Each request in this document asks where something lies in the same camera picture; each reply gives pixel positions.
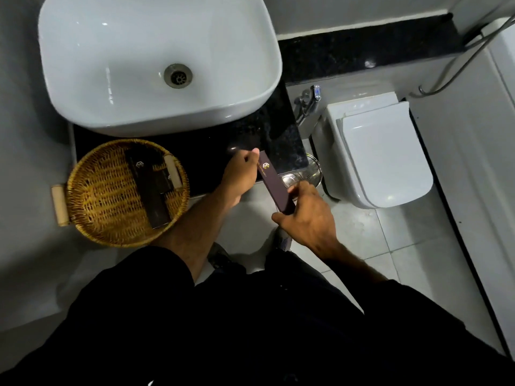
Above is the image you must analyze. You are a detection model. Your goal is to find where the white toilet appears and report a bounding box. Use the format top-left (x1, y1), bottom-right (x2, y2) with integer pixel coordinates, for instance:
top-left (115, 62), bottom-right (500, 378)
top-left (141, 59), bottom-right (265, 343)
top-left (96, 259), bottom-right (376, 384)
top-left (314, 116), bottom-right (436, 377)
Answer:
top-left (311, 92), bottom-right (434, 210)

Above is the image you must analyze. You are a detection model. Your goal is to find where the small dark box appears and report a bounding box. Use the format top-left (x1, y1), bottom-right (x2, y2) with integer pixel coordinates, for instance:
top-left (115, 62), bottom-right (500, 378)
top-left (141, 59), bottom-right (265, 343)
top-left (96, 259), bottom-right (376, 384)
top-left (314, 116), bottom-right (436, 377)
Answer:
top-left (152, 163), bottom-right (175, 194)

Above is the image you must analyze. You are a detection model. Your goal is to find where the black granite ledge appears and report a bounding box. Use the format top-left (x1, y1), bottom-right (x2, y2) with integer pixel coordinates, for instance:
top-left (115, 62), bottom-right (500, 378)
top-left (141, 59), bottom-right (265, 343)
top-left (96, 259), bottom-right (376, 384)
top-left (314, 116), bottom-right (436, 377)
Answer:
top-left (277, 13), bottom-right (464, 83)

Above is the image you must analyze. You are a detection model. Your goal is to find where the person's left hand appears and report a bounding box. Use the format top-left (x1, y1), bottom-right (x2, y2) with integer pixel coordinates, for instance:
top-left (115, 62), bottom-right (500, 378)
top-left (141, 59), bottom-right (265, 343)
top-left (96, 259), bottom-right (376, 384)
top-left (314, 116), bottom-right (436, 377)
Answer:
top-left (220, 148), bottom-right (261, 206)

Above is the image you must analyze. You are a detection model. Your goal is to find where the person's black clothing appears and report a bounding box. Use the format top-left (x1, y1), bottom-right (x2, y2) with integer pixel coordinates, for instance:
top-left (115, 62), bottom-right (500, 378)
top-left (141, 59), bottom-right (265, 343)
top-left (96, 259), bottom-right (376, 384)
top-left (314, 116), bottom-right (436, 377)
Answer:
top-left (0, 245), bottom-right (515, 386)

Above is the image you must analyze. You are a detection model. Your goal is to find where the person's right hand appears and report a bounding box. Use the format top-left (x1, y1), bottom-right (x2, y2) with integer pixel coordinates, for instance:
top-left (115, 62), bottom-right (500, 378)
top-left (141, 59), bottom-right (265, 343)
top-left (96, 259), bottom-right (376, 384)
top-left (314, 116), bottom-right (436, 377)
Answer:
top-left (271, 181), bottom-right (339, 258)

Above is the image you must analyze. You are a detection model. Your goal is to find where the long purple box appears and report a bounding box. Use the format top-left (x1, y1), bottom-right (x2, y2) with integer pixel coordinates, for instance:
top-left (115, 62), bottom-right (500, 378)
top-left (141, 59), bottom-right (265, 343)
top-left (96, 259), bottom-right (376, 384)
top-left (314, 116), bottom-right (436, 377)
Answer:
top-left (257, 150), bottom-right (297, 216)

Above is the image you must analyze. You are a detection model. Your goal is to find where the person's left forearm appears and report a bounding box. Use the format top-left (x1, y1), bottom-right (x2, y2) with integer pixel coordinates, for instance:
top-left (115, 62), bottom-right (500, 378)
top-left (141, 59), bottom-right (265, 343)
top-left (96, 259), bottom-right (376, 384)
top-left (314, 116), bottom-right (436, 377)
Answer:
top-left (150, 188), bottom-right (239, 283)

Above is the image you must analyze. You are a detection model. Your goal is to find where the person's dark shoe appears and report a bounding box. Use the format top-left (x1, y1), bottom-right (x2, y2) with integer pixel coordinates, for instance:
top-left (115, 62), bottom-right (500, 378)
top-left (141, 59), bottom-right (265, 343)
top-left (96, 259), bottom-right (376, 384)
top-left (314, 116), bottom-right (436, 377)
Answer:
top-left (207, 242), bottom-right (236, 271)

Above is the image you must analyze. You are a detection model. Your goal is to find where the grey sprayer hose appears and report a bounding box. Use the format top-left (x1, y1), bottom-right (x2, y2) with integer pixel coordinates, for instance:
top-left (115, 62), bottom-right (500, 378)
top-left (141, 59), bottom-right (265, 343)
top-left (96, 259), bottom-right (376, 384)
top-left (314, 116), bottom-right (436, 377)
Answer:
top-left (418, 19), bottom-right (515, 98)

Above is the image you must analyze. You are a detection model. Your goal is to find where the metal sink drain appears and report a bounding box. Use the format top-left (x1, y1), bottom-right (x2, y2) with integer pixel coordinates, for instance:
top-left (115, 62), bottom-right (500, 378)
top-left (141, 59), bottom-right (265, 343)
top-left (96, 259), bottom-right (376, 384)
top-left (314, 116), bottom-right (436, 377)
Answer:
top-left (163, 63), bottom-right (193, 90)

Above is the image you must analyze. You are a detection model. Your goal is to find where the white ceramic sink basin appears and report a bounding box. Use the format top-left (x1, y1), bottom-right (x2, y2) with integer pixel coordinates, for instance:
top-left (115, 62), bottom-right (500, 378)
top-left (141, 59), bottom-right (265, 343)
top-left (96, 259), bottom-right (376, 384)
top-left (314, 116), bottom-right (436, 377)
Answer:
top-left (38, 0), bottom-right (283, 138)

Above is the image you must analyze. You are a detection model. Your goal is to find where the person's right forearm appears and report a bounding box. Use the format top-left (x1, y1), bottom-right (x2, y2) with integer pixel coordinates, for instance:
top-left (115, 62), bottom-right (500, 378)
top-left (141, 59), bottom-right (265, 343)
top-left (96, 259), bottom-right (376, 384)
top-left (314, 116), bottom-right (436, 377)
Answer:
top-left (317, 240), bottom-right (390, 287)

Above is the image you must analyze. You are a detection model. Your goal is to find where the long dark brown box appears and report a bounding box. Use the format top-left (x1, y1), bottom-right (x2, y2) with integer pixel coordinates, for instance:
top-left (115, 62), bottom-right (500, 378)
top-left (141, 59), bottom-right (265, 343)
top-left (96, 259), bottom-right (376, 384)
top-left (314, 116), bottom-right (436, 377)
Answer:
top-left (125, 149), bottom-right (172, 231)

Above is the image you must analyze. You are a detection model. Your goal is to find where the chrome bidet sprayer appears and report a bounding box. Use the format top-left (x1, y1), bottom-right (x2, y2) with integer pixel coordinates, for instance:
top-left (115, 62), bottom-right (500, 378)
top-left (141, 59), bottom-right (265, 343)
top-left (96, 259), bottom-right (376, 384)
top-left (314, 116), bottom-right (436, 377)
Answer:
top-left (293, 84), bottom-right (322, 126)

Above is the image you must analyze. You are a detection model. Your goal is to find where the round wicker basket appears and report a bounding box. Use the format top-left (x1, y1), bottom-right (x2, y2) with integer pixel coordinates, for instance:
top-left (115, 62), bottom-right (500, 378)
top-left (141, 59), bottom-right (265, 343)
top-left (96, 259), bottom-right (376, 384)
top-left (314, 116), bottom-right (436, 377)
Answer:
top-left (51, 138), bottom-right (191, 249)

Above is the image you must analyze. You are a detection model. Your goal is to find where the chrome trash bin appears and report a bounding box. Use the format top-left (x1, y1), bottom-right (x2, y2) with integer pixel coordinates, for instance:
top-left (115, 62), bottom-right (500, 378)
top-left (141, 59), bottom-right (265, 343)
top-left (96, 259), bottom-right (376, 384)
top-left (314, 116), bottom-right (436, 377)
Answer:
top-left (280, 153), bottom-right (323, 190)

